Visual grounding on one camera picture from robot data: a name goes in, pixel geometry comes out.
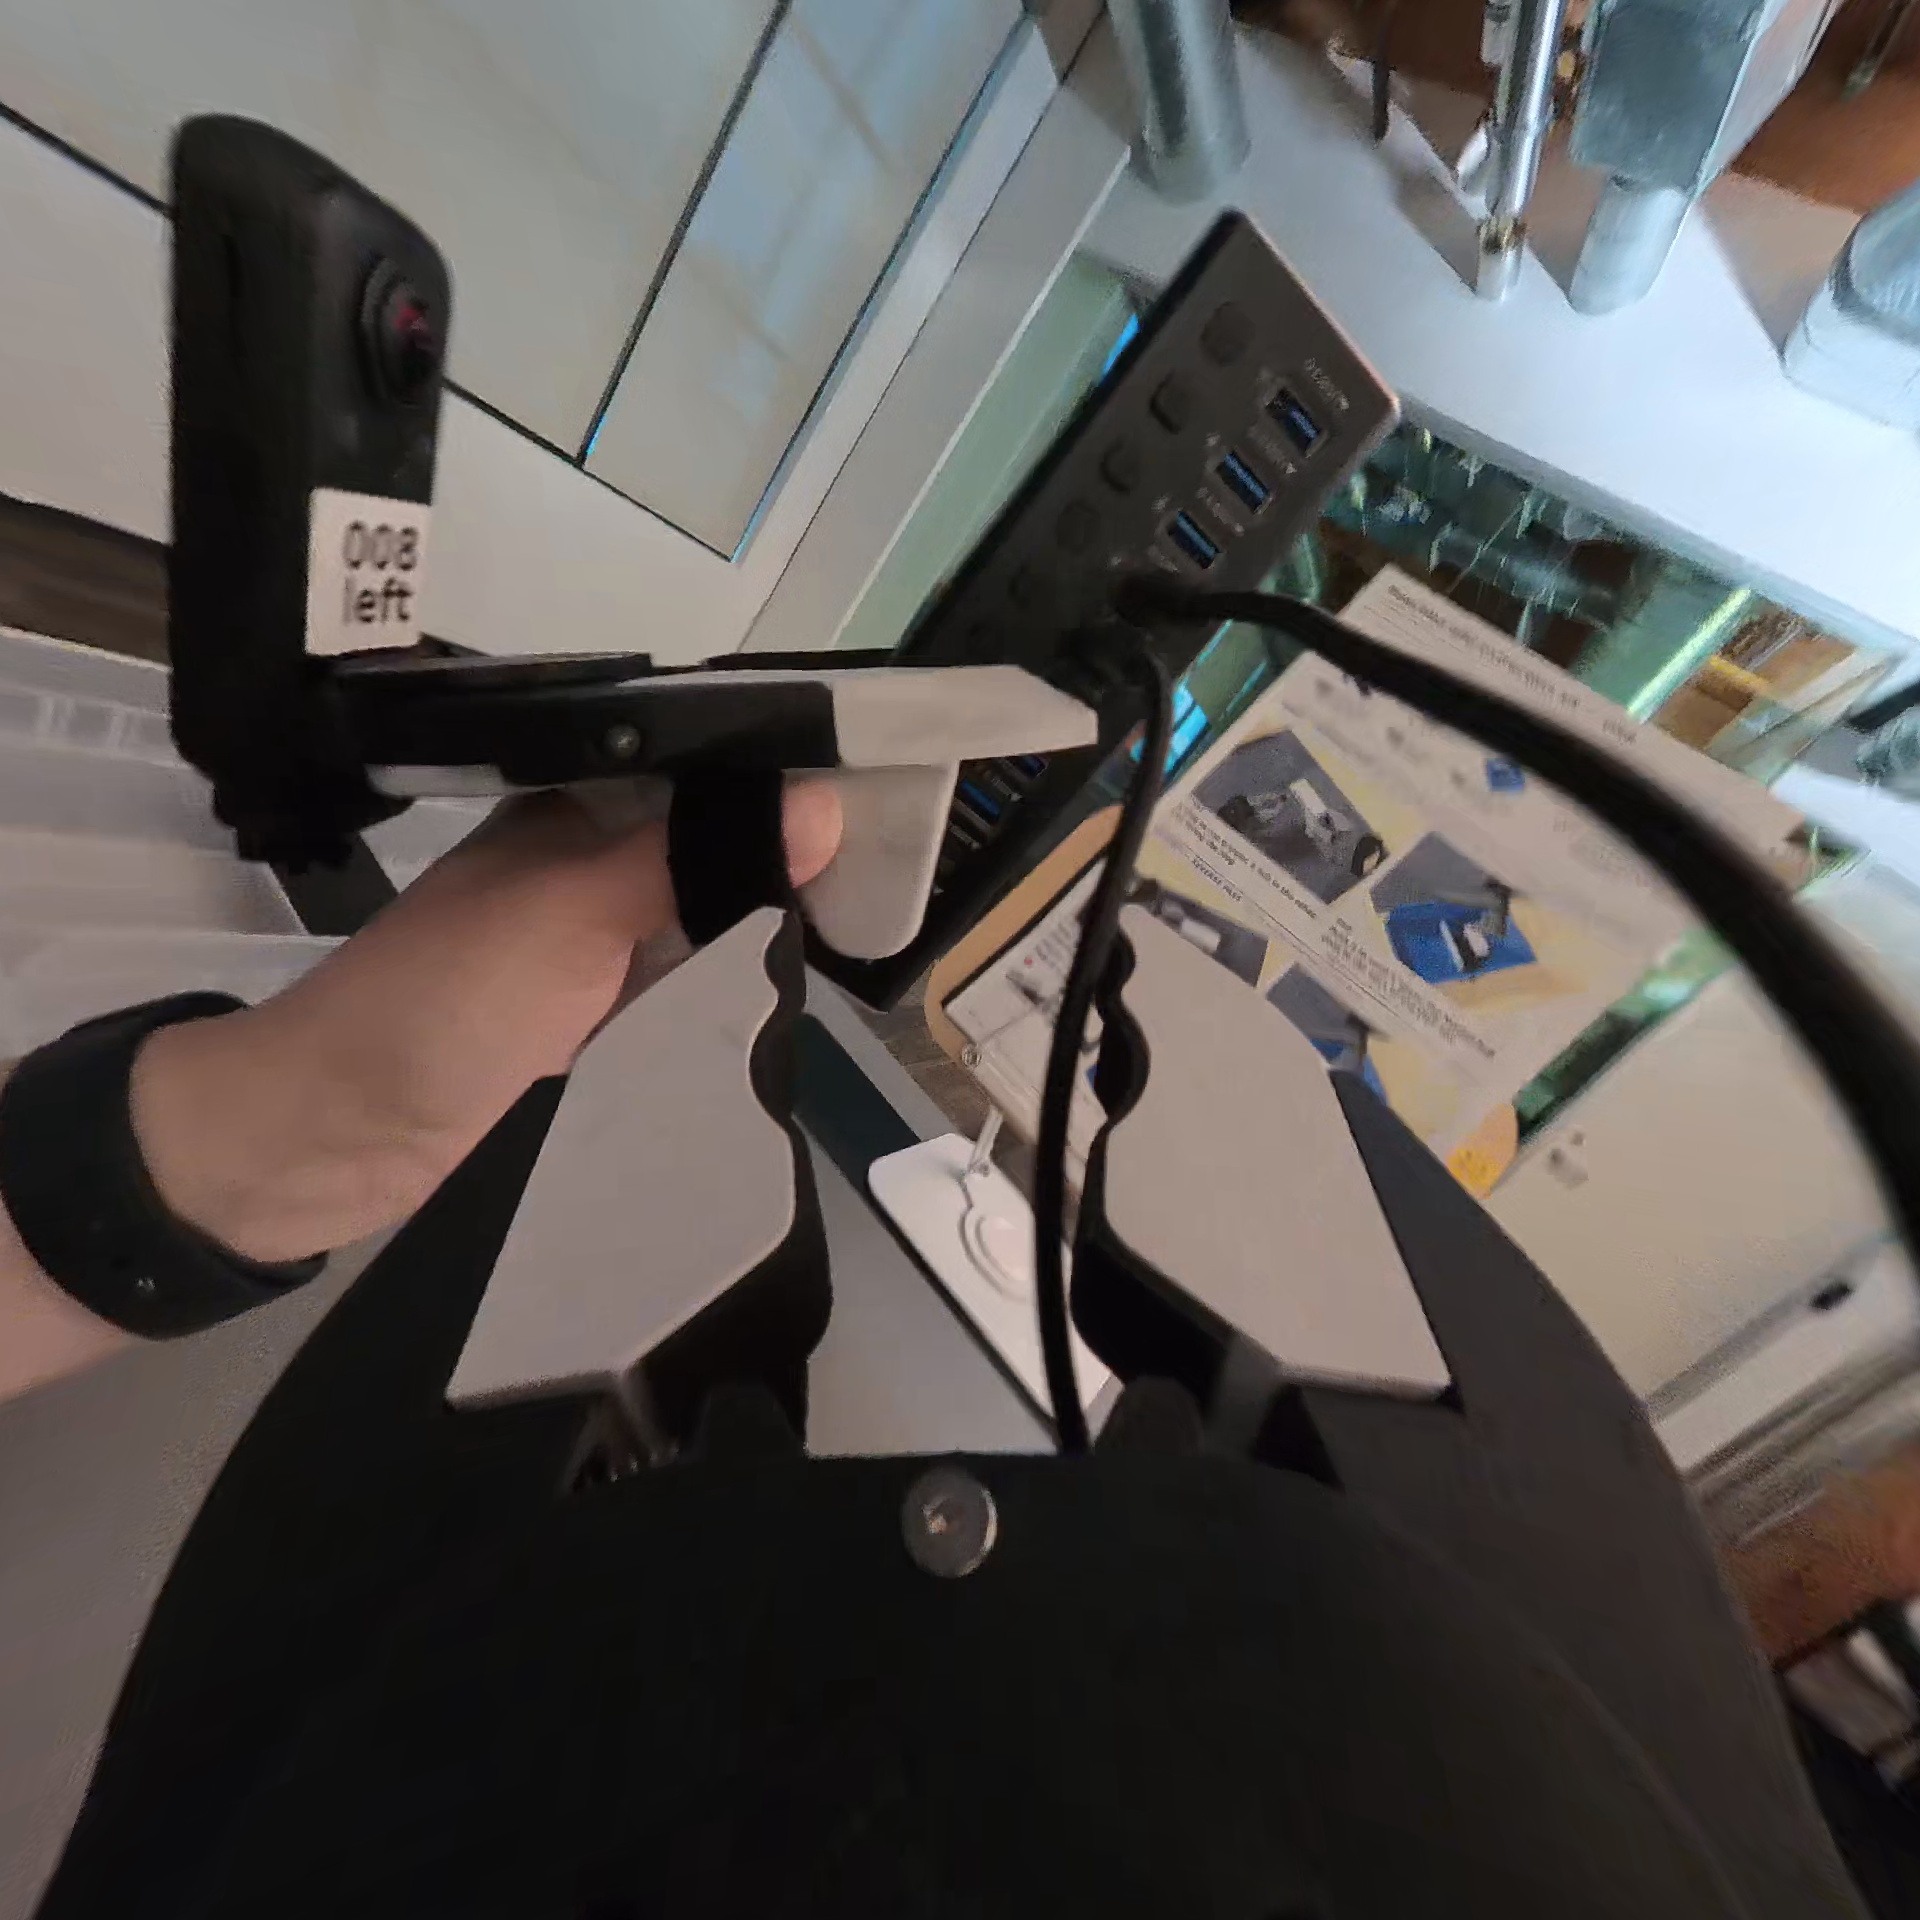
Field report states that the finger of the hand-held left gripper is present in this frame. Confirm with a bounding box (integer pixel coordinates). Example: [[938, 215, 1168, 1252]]
[[816, 664, 1104, 777], [786, 760, 966, 963]]

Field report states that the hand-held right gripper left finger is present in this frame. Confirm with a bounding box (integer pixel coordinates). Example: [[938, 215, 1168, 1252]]
[[443, 903, 835, 1465]]

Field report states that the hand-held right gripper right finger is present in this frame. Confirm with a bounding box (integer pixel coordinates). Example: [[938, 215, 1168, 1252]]
[[1067, 903, 1456, 1465]]

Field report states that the thin black usb cable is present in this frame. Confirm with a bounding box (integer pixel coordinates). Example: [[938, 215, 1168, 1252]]
[[1032, 644, 1182, 1456]]

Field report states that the black usb hub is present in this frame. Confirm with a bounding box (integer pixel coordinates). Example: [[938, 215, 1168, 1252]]
[[810, 210, 1405, 1016]]

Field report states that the person's left forearm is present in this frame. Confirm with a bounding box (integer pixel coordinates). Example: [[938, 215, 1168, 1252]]
[[0, 1224, 144, 1408]]

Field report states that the person's left hand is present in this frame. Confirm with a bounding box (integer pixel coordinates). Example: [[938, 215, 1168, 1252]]
[[136, 779, 847, 1279]]

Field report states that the white flat device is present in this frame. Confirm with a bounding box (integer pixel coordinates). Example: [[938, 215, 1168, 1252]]
[[867, 1132, 1120, 1419]]

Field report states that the printed instruction sheet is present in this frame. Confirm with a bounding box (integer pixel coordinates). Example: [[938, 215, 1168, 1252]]
[[945, 569, 1863, 1202]]

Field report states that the white translucent bin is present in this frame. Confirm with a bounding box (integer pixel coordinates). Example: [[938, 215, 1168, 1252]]
[[0, 627, 393, 976]]

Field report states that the black wristband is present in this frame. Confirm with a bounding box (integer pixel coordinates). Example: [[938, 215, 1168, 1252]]
[[0, 992, 329, 1339]]

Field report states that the thin metal rod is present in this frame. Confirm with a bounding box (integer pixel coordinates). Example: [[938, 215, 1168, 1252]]
[[1463, 0, 1569, 302]]

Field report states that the thick black cable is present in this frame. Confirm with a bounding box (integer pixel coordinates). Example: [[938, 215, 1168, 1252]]
[[1118, 576, 1920, 1202]]

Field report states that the metal duct pipe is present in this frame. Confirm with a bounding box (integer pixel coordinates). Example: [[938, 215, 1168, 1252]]
[[1103, 0, 1256, 204], [1560, 0, 1801, 318], [1776, 225, 1920, 436]]

